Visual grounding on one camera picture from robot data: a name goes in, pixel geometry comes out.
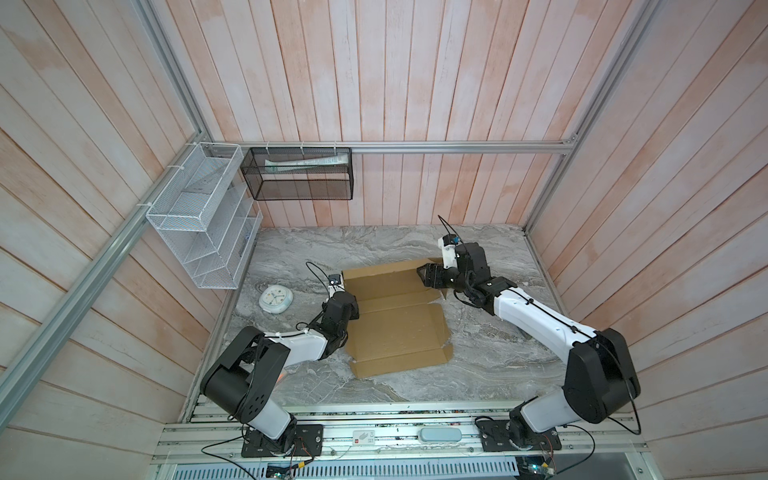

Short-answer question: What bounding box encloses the brown cardboard box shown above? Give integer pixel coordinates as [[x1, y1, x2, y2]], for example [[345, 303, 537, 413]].
[[342, 258, 453, 379]]

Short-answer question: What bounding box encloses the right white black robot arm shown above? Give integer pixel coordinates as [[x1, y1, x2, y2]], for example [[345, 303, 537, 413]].
[[417, 235, 641, 447]]

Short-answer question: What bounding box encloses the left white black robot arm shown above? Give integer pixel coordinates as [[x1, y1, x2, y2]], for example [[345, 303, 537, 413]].
[[200, 290, 359, 443]]

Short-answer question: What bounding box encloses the small white label box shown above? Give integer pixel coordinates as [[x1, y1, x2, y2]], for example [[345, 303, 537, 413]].
[[352, 429, 376, 446]]

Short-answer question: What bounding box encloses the paper sheet in black basket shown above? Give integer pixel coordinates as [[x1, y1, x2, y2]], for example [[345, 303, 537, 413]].
[[264, 154, 350, 174]]

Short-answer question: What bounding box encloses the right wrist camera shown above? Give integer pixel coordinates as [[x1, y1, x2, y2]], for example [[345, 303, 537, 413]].
[[438, 233, 460, 269]]

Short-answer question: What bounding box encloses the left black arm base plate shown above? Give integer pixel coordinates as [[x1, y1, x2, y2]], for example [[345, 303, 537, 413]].
[[241, 424, 324, 458]]

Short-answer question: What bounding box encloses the aluminium mounting rail frame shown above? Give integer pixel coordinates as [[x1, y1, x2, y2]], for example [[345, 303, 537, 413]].
[[147, 401, 662, 479]]

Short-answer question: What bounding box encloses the grey oval device on rail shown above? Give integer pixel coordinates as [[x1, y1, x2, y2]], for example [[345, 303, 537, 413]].
[[418, 426, 463, 443]]

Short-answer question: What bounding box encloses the black wire mesh basket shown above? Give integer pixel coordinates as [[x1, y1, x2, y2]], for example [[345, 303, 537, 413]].
[[240, 146, 355, 202]]

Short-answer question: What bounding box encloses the white wire mesh shelf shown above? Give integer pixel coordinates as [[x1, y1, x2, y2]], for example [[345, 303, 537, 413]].
[[147, 142, 263, 290]]

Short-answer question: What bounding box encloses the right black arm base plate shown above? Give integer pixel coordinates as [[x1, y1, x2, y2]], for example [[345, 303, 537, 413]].
[[474, 416, 562, 452]]

